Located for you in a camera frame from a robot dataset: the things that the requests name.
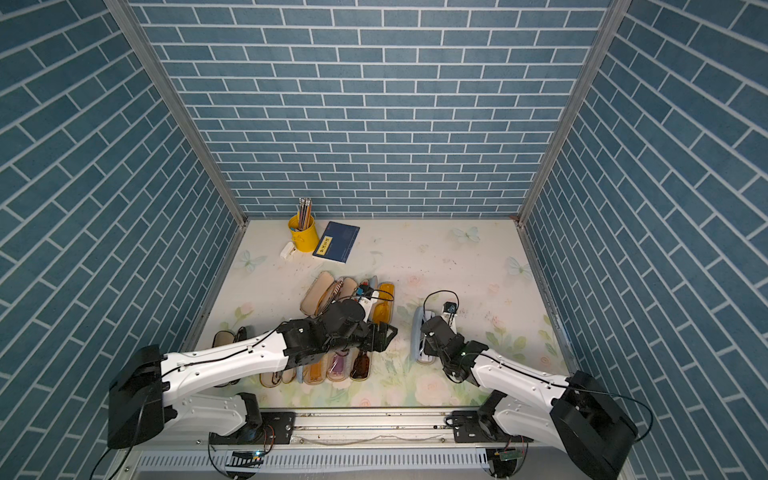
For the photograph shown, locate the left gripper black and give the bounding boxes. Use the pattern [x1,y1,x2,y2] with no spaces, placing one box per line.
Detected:
[323,319,400,354]

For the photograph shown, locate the blue case white glasses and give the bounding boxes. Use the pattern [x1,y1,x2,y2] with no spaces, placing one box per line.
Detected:
[411,306,443,365]

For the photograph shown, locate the blue case yellow glasses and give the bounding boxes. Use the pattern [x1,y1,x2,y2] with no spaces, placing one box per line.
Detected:
[369,282,395,324]

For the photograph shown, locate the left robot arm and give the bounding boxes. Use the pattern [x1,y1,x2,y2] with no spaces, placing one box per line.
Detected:
[107,299,398,450]

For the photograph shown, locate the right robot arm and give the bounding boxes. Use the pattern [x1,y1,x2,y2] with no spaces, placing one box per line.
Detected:
[412,309,640,479]

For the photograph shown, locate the beige case striped glasses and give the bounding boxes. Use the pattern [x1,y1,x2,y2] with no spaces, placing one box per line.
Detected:
[300,271,343,318]

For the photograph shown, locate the beige case purple glasses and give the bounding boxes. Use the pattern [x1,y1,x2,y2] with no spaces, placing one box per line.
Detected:
[326,350,350,382]

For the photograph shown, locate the plaid case red glasses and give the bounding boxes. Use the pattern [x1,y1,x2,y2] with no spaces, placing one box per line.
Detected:
[333,277,360,303]

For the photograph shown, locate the blue case orange glasses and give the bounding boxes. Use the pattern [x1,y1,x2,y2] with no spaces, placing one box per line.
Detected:
[300,354,328,385]

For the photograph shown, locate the beige case black glasses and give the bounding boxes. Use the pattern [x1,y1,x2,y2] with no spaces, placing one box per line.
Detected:
[212,327,248,348]

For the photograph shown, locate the dark blue book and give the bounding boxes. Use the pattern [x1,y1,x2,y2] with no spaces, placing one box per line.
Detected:
[313,221,360,263]

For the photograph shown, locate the yellow pen cup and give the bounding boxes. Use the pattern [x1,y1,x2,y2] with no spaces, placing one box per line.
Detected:
[288,214,319,253]

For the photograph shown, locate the white eraser sharpener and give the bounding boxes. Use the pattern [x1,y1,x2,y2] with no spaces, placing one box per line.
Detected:
[280,242,297,259]

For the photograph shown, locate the pencils in cup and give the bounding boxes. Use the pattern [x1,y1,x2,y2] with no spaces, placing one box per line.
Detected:
[296,197,312,231]

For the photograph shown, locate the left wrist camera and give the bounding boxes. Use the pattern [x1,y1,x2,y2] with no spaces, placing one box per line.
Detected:
[356,285,379,320]

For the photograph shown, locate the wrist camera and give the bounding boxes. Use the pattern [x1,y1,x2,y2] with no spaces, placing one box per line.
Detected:
[356,285,379,320]
[441,302,458,329]

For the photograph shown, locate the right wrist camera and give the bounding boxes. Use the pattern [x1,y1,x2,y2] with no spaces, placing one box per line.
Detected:
[441,302,458,329]

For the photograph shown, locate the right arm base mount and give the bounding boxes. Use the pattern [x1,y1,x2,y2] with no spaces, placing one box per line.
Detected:
[444,410,531,444]

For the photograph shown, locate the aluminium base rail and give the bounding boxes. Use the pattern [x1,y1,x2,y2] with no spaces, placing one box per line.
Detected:
[119,405,625,480]

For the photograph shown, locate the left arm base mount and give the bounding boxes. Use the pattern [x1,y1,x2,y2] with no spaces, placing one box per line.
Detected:
[209,411,296,447]

